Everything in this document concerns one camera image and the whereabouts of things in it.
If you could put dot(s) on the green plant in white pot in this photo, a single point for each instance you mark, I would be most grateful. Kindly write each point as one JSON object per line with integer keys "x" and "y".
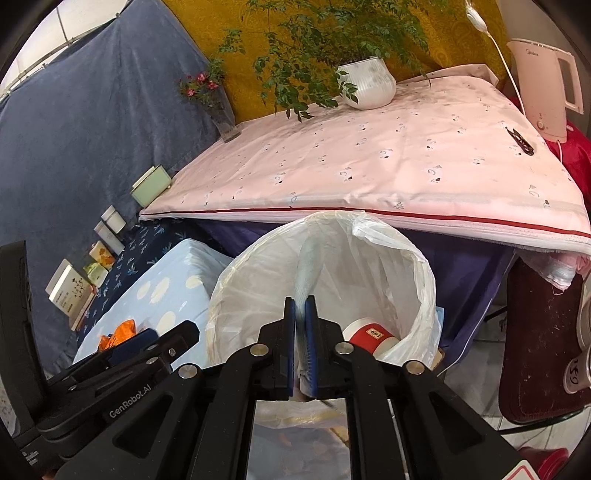
{"x": 367, "y": 83}

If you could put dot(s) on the glass vase with pink flowers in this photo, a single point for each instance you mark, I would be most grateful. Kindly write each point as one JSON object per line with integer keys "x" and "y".
{"x": 226, "y": 124}

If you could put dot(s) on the pink white bundled cloth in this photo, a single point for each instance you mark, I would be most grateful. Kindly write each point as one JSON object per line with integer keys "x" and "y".
{"x": 554, "y": 270}

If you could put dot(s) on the blue grey curtain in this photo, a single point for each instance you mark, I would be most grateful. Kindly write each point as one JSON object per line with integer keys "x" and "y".
{"x": 92, "y": 115}

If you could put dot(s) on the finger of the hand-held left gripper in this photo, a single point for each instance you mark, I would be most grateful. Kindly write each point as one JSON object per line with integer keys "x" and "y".
{"x": 134, "y": 342}
{"x": 171, "y": 351}

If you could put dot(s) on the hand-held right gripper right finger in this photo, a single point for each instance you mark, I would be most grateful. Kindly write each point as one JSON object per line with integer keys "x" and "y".
{"x": 310, "y": 346}

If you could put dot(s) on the pink printed cloth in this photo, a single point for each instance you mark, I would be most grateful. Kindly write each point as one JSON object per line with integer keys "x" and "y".
{"x": 369, "y": 152}

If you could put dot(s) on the small green box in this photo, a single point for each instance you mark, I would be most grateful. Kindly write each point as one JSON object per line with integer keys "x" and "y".
{"x": 96, "y": 274}

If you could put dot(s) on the white round jar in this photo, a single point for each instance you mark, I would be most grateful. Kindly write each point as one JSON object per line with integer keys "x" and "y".
{"x": 113, "y": 220}

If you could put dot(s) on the black clothes peg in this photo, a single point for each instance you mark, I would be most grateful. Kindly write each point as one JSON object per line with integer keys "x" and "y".
{"x": 519, "y": 141}

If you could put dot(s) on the red plastic item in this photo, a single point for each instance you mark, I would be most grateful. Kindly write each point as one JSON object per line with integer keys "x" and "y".
{"x": 549, "y": 461}

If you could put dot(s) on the white floral card box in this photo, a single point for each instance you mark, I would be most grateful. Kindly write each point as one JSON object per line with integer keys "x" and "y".
{"x": 69, "y": 288}

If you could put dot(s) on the pink white electric kettle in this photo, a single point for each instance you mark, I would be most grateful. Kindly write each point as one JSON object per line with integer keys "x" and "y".
{"x": 540, "y": 83}

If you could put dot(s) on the yellow patterned cloth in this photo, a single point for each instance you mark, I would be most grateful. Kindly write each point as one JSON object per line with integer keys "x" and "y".
{"x": 438, "y": 37}

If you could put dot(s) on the pale green tissue box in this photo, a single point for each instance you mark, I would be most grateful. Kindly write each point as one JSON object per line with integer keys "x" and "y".
{"x": 150, "y": 187}

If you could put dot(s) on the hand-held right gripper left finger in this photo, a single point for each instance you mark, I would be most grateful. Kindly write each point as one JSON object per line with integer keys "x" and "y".
{"x": 290, "y": 341}

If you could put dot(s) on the yellow printed tin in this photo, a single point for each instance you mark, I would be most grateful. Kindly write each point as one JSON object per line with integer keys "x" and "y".
{"x": 101, "y": 254}

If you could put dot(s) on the red cloth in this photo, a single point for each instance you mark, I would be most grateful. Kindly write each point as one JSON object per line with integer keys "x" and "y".
{"x": 577, "y": 157}

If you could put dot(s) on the orange plastic bag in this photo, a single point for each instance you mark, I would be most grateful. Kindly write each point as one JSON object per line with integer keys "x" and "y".
{"x": 122, "y": 332}

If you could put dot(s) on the large red paper cup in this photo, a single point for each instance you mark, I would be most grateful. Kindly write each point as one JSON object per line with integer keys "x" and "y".
{"x": 369, "y": 334}

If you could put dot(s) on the navy floral cloth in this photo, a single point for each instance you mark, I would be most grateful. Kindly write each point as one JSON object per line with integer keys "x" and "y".
{"x": 138, "y": 249}

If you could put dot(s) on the white round device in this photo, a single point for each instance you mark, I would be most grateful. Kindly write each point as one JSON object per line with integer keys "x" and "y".
{"x": 579, "y": 369}

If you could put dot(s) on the dark red chair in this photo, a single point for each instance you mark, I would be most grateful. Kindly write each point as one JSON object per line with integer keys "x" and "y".
{"x": 535, "y": 350}

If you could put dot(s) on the white lined trash bin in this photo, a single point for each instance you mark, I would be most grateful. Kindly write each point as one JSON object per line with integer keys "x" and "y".
{"x": 258, "y": 286}

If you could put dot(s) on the purple table skirt cloth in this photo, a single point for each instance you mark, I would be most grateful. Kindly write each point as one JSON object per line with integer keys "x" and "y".
{"x": 466, "y": 286}

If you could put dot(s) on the white paper towel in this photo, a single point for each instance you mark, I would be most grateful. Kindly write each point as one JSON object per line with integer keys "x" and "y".
{"x": 305, "y": 277}

